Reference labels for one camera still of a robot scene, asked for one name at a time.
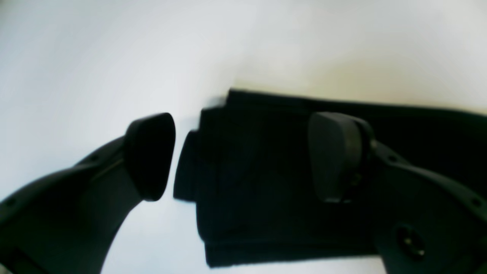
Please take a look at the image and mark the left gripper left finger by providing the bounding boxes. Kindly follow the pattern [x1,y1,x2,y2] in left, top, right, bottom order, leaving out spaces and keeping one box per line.
[0,113,176,274]

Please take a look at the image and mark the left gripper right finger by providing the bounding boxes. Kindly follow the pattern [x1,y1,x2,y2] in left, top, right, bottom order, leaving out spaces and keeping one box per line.
[308,112,486,274]

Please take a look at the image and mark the black T-shirt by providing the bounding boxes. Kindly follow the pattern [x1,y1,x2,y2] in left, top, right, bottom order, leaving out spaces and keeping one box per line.
[173,89,486,267]

